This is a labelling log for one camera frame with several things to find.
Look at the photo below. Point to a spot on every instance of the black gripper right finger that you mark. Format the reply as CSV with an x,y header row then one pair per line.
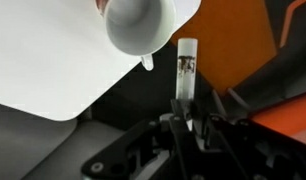
x,y
213,143

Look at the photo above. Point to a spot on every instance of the white mug red print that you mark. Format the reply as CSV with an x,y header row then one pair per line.
x,y
139,28

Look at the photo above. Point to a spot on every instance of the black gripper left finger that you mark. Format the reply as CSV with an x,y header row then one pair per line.
x,y
183,133

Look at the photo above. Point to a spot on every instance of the black and white marker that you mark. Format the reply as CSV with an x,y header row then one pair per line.
x,y
186,68

